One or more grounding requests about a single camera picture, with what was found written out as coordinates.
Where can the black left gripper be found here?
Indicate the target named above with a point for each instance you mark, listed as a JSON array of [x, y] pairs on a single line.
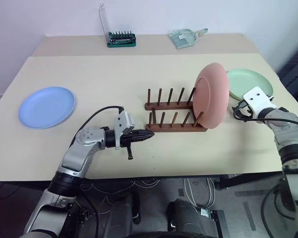
[[127, 139]]

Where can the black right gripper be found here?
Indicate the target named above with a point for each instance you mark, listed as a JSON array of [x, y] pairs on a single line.
[[243, 105]]

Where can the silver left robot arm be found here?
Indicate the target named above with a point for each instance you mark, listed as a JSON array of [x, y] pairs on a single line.
[[87, 138]]

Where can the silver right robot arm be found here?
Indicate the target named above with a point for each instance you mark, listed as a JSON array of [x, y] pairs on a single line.
[[288, 129]]

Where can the wooden dish rack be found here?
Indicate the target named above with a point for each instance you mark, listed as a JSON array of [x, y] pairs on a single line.
[[173, 127]]

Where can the green plate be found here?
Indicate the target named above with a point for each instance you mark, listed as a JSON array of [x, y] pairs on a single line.
[[243, 80]]

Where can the pink plate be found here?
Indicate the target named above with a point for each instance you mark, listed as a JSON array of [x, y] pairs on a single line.
[[211, 96]]

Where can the dark rounded shape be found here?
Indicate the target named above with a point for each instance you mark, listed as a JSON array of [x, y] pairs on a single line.
[[186, 218], [121, 213]]

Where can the clear green dustpan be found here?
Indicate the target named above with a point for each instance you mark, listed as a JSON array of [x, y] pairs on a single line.
[[183, 39]]

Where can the green screwdriver bit case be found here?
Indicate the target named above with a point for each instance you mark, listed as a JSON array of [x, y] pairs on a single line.
[[121, 41]]

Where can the blue plate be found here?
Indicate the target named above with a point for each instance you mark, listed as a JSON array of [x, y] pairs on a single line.
[[46, 107]]

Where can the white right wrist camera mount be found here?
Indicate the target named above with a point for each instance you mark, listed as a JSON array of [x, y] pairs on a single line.
[[258, 99]]

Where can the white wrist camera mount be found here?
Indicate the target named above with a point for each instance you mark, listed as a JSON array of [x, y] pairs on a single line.
[[258, 99], [124, 121]]

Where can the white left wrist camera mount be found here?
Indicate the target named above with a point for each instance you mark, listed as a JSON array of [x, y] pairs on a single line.
[[124, 121]]

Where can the black table frame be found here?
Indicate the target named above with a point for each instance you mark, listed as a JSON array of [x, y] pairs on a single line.
[[248, 182]]

